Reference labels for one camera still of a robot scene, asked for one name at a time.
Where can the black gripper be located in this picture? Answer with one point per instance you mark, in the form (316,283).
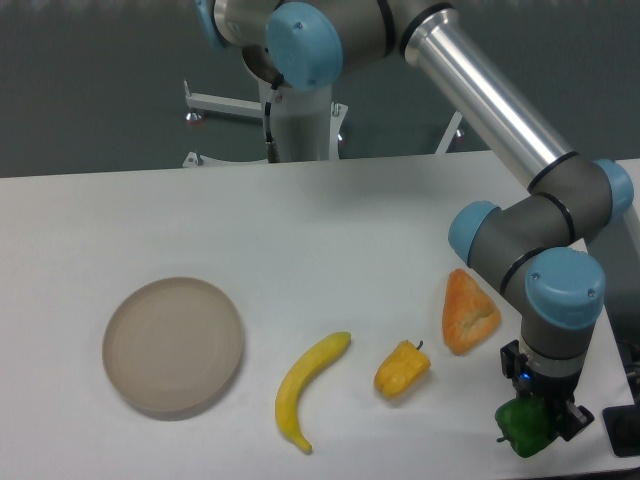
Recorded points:
(552,380)

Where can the green bell pepper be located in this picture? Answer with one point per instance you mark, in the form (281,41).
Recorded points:
(526,424)

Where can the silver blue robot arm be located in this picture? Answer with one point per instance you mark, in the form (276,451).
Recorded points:
(299,49)

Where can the yellow bell pepper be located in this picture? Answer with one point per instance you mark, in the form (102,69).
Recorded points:
(405,365)

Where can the beige round plate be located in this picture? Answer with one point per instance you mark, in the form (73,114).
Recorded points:
(172,347)

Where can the black device at edge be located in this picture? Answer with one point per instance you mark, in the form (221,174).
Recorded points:
(622,422)

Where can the orange triangular pastry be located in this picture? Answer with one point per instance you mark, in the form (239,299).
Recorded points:
(469,316)

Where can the yellow banana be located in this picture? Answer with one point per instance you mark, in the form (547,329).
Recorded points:
(305,369)

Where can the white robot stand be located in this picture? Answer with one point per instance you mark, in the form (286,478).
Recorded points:
(297,126)

